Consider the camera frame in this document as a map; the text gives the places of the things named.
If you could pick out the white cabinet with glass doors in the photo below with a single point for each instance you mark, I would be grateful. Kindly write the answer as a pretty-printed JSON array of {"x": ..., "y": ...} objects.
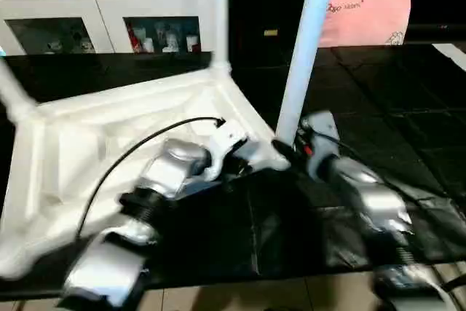
[{"x": 91, "y": 1}]

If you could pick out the black tripod stand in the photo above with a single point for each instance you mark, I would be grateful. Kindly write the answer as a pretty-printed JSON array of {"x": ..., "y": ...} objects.
[{"x": 451, "y": 283}]

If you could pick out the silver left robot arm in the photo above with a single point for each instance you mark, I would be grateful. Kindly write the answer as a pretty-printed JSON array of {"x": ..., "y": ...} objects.
[{"x": 167, "y": 169}]

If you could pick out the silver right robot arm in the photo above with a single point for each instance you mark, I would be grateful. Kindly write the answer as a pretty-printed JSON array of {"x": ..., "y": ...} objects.
[{"x": 371, "y": 194}]

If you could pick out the white flat board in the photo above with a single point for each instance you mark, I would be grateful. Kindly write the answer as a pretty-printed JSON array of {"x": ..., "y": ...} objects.
[{"x": 451, "y": 54}]

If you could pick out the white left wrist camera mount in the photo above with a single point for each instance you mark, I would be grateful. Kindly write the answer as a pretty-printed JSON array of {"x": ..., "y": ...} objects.
[{"x": 224, "y": 143}]

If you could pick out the white plastic table top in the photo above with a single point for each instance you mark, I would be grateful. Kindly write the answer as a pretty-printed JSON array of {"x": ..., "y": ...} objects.
[{"x": 91, "y": 136}]

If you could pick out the white plastic table leg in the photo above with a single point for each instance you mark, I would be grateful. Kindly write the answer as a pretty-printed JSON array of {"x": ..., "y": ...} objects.
[
  {"x": 220, "y": 12},
  {"x": 309, "y": 41},
  {"x": 14, "y": 92}
]

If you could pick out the red and white carton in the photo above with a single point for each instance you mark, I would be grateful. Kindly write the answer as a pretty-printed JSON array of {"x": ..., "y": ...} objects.
[{"x": 134, "y": 38}]

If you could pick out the small yellow label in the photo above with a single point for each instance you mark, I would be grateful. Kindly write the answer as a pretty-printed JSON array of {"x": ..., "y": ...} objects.
[{"x": 270, "y": 32}]

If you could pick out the pink pillow with print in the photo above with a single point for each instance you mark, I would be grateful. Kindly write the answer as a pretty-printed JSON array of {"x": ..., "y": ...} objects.
[{"x": 367, "y": 16}]

